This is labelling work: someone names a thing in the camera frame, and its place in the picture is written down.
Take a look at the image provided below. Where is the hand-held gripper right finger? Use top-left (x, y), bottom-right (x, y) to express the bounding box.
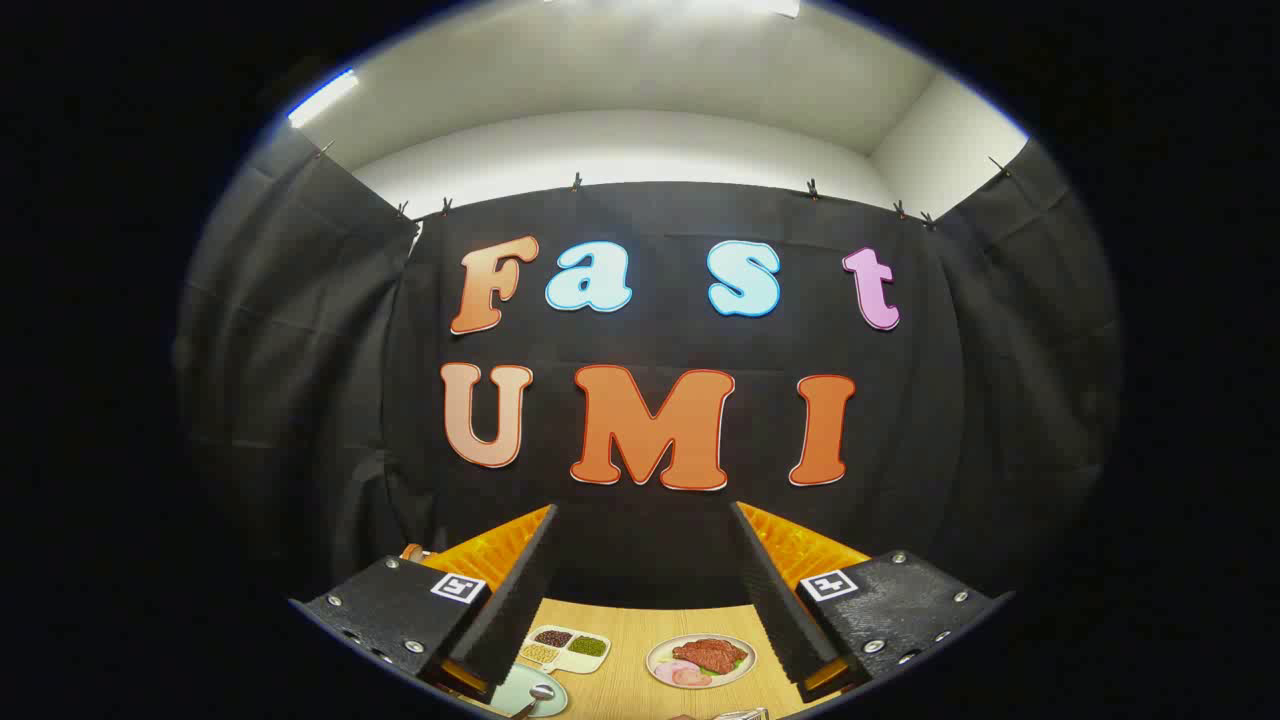
top-left (729, 500), bottom-right (1016, 706)

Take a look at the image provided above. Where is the cream plate with food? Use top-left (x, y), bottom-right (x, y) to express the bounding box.
top-left (646, 633), bottom-right (758, 690)

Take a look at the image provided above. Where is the ceiling light strip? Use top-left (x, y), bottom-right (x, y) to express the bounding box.
top-left (287, 68), bottom-right (360, 129)

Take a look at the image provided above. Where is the brown steak piece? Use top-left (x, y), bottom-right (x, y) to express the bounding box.
top-left (672, 638), bottom-right (749, 673)

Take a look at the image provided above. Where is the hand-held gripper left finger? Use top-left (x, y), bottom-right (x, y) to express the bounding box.
top-left (289, 503), bottom-right (561, 703)

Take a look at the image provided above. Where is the light blue plate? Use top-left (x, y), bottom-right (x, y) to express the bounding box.
top-left (488, 662), bottom-right (569, 719)

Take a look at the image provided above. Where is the white divided snack tray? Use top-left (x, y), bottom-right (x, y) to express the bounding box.
top-left (518, 625), bottom-right (612, 676)

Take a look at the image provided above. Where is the row of small cloth clips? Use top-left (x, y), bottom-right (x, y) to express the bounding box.
top-left (315, 140), bottom-right (1013, 231)

